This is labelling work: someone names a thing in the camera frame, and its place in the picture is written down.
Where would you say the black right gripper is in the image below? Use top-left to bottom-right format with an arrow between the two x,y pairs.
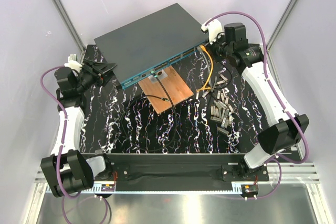
204,31 -> 232,64

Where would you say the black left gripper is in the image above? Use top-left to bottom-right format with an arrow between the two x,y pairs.
76,58 -> 118,93

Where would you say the wooden board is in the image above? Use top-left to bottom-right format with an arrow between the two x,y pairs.
138,66 -> 194,114

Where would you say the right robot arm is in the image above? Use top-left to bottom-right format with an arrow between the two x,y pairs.
201,19 -> 309,180

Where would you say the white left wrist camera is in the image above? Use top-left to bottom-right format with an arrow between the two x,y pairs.
64,54 -> 82,72

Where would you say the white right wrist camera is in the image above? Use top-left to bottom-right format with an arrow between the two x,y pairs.
201,19 -> 223,44

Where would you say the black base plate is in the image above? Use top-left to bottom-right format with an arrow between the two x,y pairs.
107,154 -> 269,194

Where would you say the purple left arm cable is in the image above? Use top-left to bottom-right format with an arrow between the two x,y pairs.
40,66 -> 112,223

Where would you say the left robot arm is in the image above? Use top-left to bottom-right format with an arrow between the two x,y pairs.
40,58 -> 116,198

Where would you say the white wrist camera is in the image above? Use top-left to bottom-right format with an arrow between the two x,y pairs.
64,54 -> 82,72
201,19 -> 223,44

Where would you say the teal network switch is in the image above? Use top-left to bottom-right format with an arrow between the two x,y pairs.
94,3 -> 207,89

